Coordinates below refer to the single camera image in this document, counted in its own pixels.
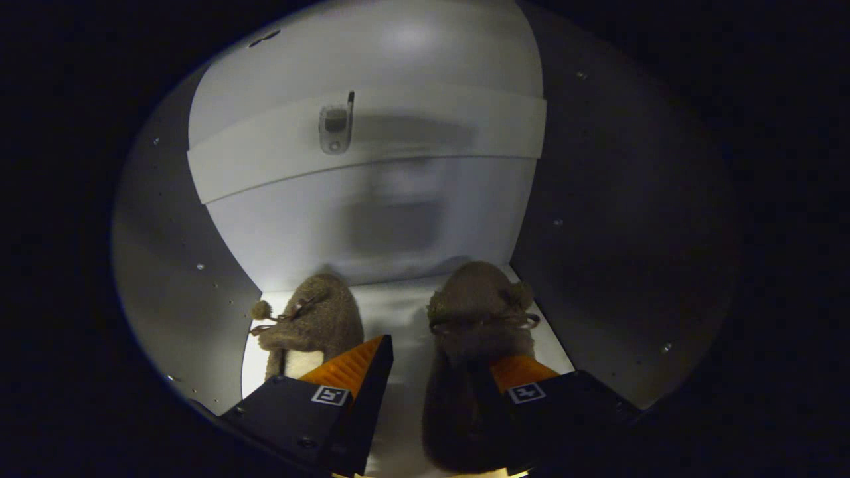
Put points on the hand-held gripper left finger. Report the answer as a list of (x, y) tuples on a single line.
[(292, 411)]

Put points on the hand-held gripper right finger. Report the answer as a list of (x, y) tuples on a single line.
[(571, 411)]

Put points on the fuzzy brown shoe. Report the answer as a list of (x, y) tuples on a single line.
[(322, 318), (478, 299)]

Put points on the grey shoe cabinet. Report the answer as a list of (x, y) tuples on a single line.
[(398, 219)]

